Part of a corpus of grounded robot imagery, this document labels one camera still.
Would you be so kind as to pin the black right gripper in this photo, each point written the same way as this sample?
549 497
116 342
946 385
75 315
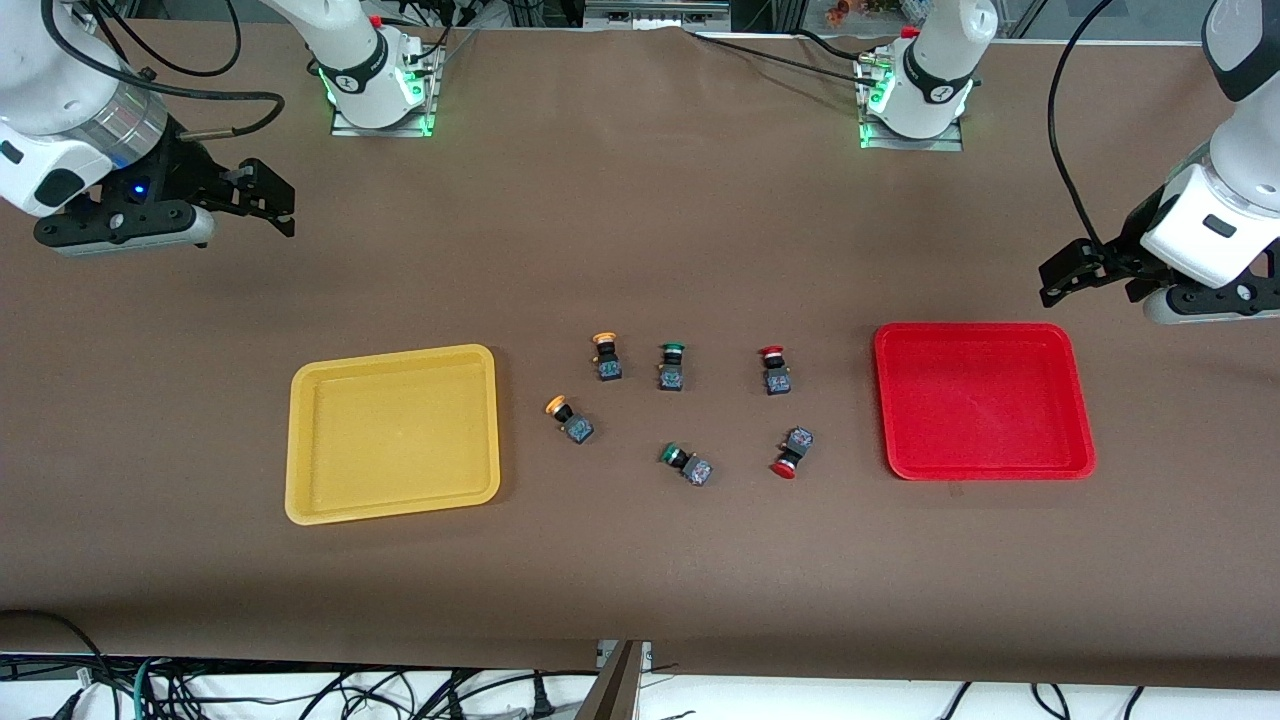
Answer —
190 172

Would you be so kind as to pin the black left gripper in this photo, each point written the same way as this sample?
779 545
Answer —
1122 252

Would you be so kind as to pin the yellow push button switch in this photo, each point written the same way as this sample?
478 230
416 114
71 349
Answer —
608 360
572 421

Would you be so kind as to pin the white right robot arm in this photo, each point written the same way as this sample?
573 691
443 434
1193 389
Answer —
70 70

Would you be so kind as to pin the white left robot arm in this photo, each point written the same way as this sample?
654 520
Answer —
1225 200

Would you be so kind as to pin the red plastic tray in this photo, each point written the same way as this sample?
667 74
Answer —
983 400

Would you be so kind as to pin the yellow plastic tray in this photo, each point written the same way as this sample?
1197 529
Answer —
393 435

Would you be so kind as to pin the brown table cover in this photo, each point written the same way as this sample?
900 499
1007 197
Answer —
640 250

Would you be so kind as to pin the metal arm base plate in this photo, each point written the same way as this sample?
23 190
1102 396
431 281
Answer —
432 95
955 143

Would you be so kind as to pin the red push button switch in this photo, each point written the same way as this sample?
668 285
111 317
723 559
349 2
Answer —
793 451
776 372

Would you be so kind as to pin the green push button switch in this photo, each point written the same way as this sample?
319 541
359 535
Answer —
671 368
690 466

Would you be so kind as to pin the aluminium frame rail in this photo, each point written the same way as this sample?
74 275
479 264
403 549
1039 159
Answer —
655 12

